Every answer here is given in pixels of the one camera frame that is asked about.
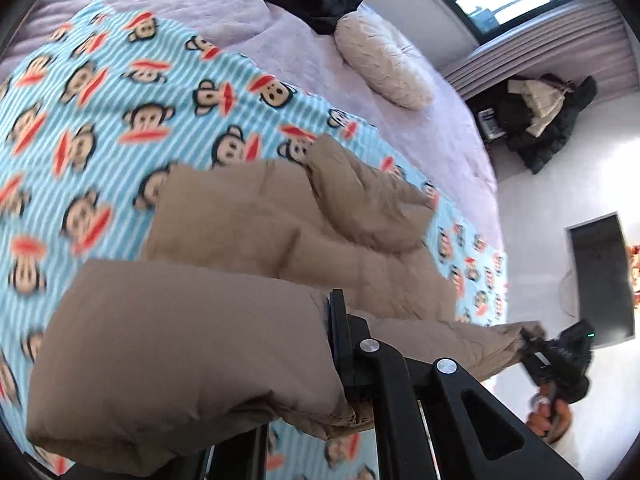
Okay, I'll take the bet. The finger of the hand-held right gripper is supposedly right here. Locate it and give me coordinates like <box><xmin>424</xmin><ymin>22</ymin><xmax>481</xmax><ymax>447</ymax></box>
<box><xmin>519</xmin><ymin>329</ymin><xmax>551</xmax><ymax>378</ymax></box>

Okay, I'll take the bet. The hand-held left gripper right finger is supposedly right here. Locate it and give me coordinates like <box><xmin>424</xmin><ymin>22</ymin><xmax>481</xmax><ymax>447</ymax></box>
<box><xmin>327</xmin><ymin>289</ymin><xmax>583</xmax><ymax>480</ymax></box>

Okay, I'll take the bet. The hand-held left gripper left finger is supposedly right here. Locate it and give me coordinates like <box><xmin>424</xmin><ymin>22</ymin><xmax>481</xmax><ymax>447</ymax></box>
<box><xmin>197</xmin><ymin>422</ymin><xmax>270</xmax><ymax>480</ymax></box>

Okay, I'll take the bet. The beige puffer jacket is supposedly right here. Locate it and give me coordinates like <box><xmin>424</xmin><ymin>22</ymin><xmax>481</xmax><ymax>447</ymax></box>
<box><xmin>26</xmin><ymin>134</ymin><xmax>547</xmax><ymax>478</ymax></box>

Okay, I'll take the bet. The person's right hand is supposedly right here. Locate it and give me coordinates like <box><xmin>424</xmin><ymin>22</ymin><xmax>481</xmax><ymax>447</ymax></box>
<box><xmin>527</xmin><ymin>390</ymin><xmax>573</xmax><ymax>443</ymax></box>

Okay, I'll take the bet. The black puffer coat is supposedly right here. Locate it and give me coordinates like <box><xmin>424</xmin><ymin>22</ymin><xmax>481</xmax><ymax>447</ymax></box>
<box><xmin>495</xmin><ymin>74</ymin><xmax>598</xmax><ymax>175</ymax></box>

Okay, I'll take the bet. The blue printed box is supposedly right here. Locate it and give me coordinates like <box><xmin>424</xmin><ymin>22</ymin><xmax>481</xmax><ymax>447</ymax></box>
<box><xmin>477</xmin><ymin>107</ymin><xmax>502</xmax><ymax>141</ymax></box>

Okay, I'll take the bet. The lilac bedspread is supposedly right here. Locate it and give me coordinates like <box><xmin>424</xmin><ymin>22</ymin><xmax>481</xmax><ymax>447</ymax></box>
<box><xmin>0</xmin><ymin>0</ymin><xmax>501</xmax><ymax>248</ymax></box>

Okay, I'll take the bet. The round cream cushion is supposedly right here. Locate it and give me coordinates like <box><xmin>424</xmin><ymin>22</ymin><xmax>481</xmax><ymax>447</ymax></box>
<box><xmin>334</xmin><ymin>11</ymin><xmax>436</xmax><ymax>111</ymax></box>

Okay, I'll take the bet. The monkey print striped blanket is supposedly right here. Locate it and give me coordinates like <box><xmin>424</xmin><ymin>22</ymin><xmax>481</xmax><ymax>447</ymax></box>
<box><xmin>0</xmin><ymin>0</ymin><xmax>508</xmax><ymax>480</ymax></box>

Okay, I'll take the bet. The black wall screen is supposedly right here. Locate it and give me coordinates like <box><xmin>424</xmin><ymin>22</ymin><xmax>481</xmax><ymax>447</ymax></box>
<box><xmin>565</xmin><ymin>212</ymin><xmax>636</xmax><ymax>346</ymax></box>

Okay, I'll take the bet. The colourful wall decoration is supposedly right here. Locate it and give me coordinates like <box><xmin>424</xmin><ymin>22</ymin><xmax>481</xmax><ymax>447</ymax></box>
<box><xmin>625</xmin><ymin>242</ymin><xmax>640</xmax><ymax>311</ymax></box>

